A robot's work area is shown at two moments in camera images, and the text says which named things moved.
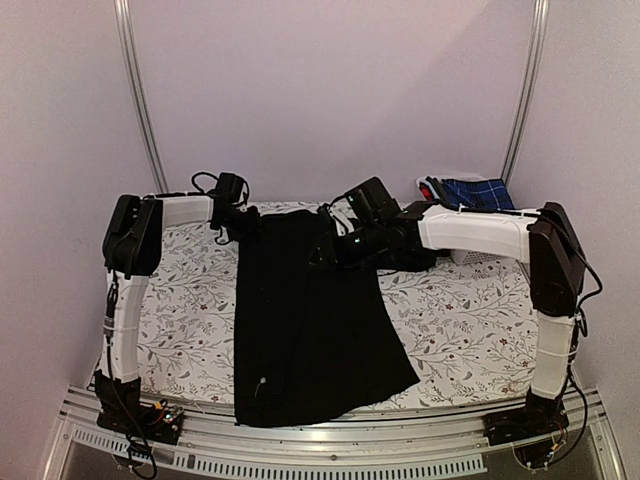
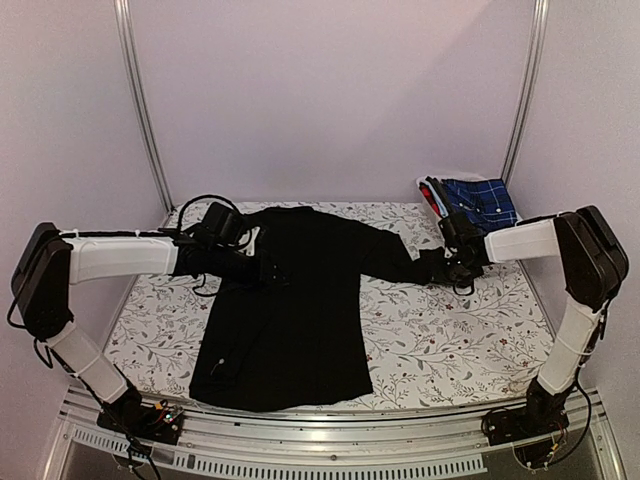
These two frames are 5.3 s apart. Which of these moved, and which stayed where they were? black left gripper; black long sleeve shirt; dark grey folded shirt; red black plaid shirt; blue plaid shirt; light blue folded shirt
Moved: black long sleeve shirt; black left gripper
Stayed: dark grey folded shirt; light blue folded shirt; red black plaid shirt; blue plaid shirt
